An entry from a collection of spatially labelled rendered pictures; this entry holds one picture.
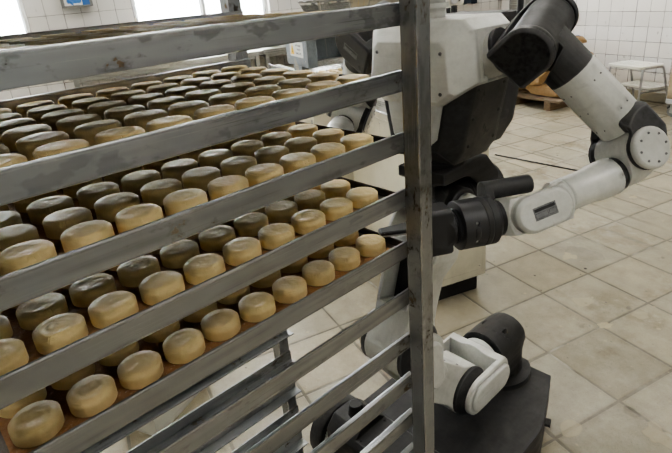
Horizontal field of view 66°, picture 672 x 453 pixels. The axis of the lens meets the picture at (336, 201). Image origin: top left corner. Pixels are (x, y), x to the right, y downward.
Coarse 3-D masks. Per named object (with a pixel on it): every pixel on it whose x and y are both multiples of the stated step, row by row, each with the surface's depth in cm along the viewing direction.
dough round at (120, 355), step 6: (126, 348) 64; (132, 348) 64; (138, 348) 66; (114, 354) 63; (120, 354) 63; (126, 354) 64; (102, 360) 63; (108, 360) 63; (114, 360) 63; (120, 360) 64
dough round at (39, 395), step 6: (42, 390) 59; (30, 396) 57; (36, 396) 58; (42, 396) 58; (18, 402) 56; (24, 402) 57; (30, 402) 57; (6, 408) 56; (12, 408) 56; (18, 408) 56; (0, 414) 57; (6, 414) 56; (12, 414) 56
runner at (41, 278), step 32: (352, 160) 70; (256, 192) 60; (288, 192) 64; (160, 224) 53; (192, 224) 55; (64, 256) 47; (96, 256) 49; (128, 256) 51; (0, 288) 44; (32, 288) 46
